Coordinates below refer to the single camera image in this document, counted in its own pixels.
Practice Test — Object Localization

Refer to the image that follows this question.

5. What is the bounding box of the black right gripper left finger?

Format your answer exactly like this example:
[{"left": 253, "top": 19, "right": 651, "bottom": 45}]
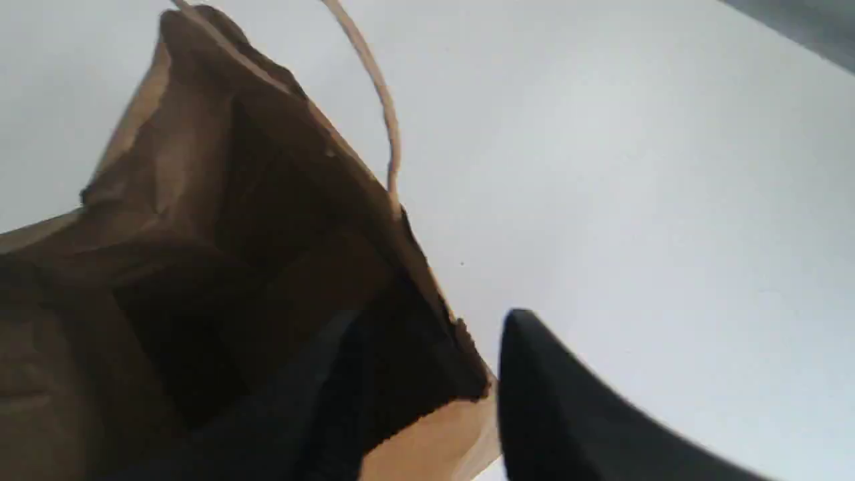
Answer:
[{"left": 111, "top": 311, "right": 365, "bottom": 480}]

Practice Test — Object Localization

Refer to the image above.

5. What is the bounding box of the brown paper bag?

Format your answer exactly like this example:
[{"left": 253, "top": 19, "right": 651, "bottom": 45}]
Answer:
[{"left": 2, "top": 1, "right": 500, "bottom": 480}]

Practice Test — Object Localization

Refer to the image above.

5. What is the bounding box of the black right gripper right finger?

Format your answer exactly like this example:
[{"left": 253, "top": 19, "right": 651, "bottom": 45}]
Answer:
[{"left": 498, "top": 309, "right": 759, "bottom": 480}]

